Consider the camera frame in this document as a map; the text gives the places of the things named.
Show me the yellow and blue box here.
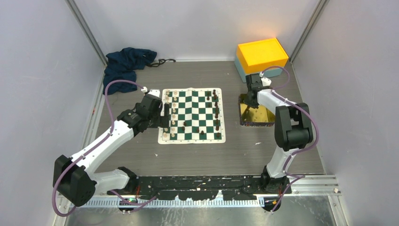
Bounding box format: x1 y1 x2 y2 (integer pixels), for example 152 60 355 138
234 38 289 83

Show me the dark blue cloth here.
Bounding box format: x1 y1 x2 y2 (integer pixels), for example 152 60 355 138
103 47 157 94

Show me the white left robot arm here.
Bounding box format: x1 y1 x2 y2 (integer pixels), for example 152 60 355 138
53 89 166 207

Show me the green white chess mat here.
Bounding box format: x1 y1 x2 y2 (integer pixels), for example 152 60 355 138
158 88 226 145

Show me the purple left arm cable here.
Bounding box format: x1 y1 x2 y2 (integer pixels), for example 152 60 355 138
51 80 149 218

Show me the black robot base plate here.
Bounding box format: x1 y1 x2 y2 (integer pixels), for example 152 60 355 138
119 176 292 212

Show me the black cord on table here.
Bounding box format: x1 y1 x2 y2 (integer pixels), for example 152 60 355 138
147 58 176 68

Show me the gold metal tin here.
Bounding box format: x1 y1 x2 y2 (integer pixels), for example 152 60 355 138
239 94 275 127

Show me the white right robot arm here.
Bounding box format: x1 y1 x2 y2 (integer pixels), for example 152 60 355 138
244 74 313 194

